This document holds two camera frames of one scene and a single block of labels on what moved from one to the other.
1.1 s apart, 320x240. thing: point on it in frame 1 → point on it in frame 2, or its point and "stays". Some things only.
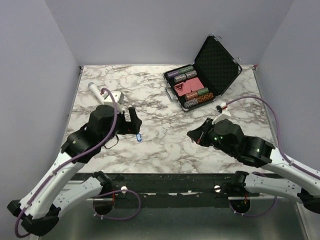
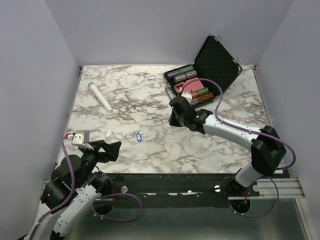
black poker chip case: [214, 71] stays
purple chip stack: [173, 74] stays
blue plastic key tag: [138, 137] stays
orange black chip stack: [205, 97] stays
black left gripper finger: [135, 120] → [111, 150]
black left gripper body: [124, 127] → [90, 157]
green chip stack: [186, 69] stays
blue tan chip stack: [191, 102] stays
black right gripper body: [209, 137] → [177, 121]
